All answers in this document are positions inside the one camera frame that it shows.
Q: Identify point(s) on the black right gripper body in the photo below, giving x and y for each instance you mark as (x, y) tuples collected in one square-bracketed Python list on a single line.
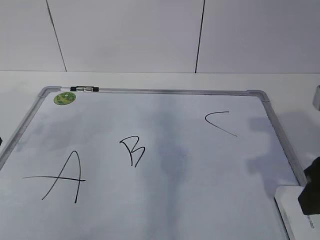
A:
[(309, 199)]

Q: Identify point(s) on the white rectangular board eraser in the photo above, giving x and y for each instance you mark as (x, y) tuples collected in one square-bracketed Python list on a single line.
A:
[(298, 225)]

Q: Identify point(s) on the black and silver marker clip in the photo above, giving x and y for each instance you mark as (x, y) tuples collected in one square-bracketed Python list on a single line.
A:
[(84, 89)]

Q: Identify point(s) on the white board with grey frame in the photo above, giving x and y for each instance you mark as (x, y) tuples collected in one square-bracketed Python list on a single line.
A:
[(146, 165)]

